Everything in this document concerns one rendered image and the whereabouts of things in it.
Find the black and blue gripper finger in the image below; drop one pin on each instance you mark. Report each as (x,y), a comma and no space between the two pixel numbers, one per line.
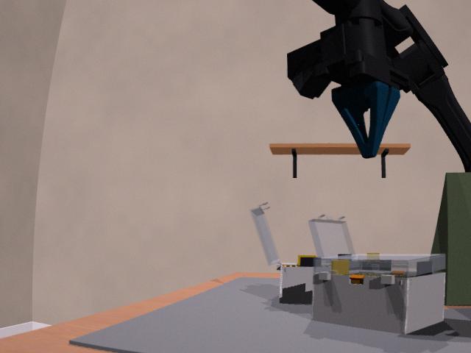
(374,93)
(391,103)

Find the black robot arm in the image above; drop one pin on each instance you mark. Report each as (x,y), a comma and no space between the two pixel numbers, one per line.
(427,78)

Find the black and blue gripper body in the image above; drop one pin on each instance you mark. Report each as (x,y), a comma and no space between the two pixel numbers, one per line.
(357,65)

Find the grey flat mat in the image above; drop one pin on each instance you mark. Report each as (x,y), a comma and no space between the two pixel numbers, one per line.
(244,316)

